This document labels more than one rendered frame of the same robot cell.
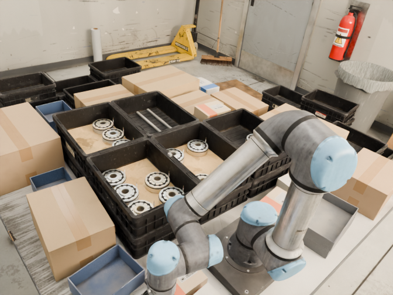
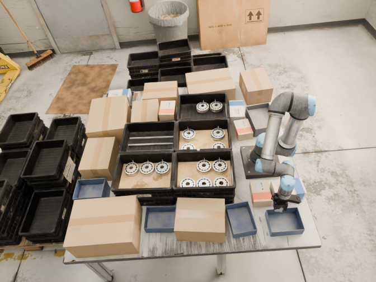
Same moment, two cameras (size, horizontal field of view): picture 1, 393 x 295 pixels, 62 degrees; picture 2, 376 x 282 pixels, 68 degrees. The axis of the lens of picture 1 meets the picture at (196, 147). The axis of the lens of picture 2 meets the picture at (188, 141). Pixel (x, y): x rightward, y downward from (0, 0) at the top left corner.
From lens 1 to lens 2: 120 cm
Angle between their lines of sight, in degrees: 34
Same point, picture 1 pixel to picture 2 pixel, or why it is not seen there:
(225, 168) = (273, 135)
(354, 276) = not seen: hidden behind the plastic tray
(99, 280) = (235, 223)
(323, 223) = (264, 120)
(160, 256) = (290, 182)
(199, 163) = (200, 141)
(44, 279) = (219, 247)
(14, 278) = not seen: outside the picture
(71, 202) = (195, 211)
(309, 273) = not seen: hidden behind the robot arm
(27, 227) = (177, 244)
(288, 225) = (294, 135)
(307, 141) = (302, 104)
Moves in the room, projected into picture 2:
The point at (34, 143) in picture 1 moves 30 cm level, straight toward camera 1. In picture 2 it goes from (132, 210) to (181, 217)
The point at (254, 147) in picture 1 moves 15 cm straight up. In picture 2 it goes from (278, 119) to (282, 99)
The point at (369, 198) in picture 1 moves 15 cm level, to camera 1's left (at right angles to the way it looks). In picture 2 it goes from (266, 94) to (255, 103)
